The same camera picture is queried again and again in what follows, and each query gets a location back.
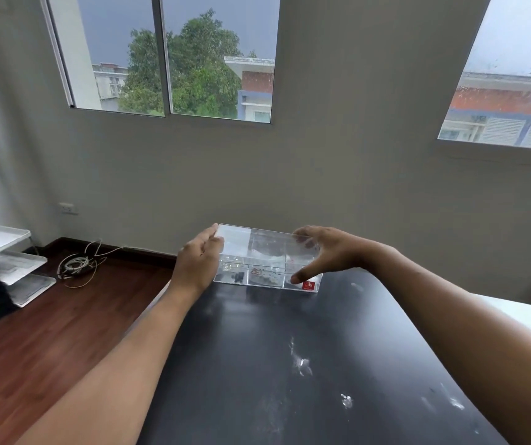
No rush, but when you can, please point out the person's left forearm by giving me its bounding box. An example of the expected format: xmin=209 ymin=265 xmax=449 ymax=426
xmin=15 ymin=283 xmax=205 ymax=445

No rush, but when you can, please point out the person's right hand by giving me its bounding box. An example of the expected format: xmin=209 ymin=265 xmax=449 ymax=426
xmin=290 ymin=226 xmax=378 ymax=285

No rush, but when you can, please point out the bundle of white cables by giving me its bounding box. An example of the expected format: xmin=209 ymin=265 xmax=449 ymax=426
xmin=56 ymin=240 xmax=126 ymax=289

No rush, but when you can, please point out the small glass window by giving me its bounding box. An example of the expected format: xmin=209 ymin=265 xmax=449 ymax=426
xmin=437 ymin=0 xmax=531 ymax=152

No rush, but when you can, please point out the person's right forearm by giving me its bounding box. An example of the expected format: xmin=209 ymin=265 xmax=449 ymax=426
xmin=366 ymin=244 xmax=531 ymax=445

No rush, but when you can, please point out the white table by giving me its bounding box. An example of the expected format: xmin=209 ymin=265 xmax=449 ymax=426
xmin=471 ymin=294 xmax=531 ymax=353

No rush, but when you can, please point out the large sliding glass window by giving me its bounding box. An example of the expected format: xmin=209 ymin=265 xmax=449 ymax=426
xmin=39 ymin=0 xmax=282 ymax=125

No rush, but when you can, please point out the person's left hand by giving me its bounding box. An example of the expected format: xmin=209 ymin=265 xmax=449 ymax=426
xmin=171 ymin=223 xmax=225 ymax=298

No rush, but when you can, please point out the white tiered tray rack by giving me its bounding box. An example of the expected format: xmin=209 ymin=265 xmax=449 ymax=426
xmin=0 ymin=224 xmax=57 ymax=309

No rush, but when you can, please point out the clear plastic compartment box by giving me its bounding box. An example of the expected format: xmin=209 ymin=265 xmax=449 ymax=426
xmin=213 ymin=223 xmax=324 ymax=295

